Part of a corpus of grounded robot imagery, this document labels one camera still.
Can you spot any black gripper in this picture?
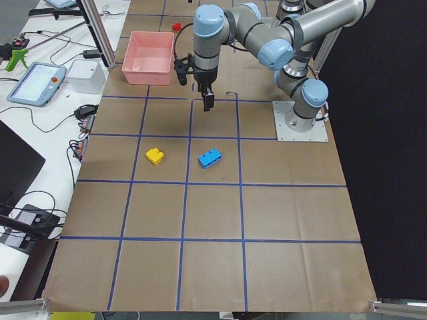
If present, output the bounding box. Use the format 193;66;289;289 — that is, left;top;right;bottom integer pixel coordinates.
173;53;218;112

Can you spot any blue toy block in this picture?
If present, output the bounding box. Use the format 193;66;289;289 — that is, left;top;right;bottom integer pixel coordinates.
197;148;222;169

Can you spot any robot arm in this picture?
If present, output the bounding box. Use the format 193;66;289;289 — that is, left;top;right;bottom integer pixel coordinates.
174;1;375;133
276;0;307;21

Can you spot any pink plastic box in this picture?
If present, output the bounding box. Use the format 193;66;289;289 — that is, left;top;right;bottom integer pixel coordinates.
121;31;175;86

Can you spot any red toy block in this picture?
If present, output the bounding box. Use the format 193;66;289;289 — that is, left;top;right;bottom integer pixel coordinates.
171;23;182;31

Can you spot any yellow toy block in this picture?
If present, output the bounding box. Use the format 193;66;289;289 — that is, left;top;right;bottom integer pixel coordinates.
145;147;164;165

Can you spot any black power adapter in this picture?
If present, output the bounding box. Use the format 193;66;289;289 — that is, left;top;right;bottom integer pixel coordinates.
82;49;100;59

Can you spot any white square device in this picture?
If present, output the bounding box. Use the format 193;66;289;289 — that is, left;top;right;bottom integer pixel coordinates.
67;59;105;94

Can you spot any teach pendant tablet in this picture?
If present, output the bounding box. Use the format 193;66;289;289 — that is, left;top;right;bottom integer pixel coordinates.
7;62;67;107

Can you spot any aluminium frame post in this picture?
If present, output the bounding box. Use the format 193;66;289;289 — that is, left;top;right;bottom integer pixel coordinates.
76;0;117;69

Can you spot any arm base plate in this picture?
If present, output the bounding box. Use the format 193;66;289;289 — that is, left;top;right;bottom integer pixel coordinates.
272;101;329;143

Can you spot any green handled grabber tool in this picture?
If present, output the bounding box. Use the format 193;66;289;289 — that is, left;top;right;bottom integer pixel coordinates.
5;48;29;72

